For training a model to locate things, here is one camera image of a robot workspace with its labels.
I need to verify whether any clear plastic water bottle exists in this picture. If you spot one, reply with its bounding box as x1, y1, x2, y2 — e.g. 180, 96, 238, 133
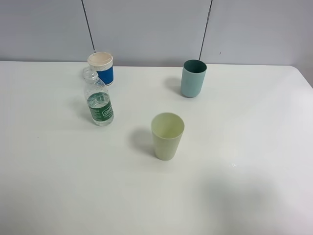
83, 67, 114, 126

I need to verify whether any teal plastic cup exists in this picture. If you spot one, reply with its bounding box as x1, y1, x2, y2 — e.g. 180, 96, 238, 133
180, 59, 207, 98

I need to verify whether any blue white paper cup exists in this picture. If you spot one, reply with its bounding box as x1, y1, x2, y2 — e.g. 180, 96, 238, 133
88, 52, 113, 86

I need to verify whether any pale green plastic cup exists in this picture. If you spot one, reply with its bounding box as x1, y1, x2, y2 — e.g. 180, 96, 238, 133
151, 113, 185, 161

